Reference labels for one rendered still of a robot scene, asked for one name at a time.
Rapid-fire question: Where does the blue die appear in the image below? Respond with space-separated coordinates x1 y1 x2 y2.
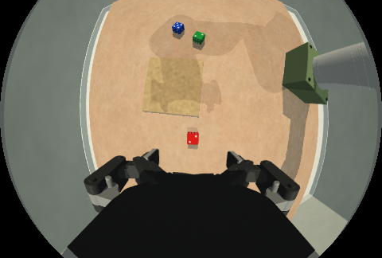
172 22 185 34

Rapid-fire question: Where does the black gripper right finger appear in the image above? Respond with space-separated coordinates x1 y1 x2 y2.
208 151 300 216

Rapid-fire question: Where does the green die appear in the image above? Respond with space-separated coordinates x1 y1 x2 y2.
193 31 205 45

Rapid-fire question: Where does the olive-tan square mat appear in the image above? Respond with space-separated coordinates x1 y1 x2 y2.
142 57 204 116

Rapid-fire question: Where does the red die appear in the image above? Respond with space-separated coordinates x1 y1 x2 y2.
187 132 199 145

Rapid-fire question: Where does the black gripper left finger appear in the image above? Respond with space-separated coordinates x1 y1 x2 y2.
84 148 180 213

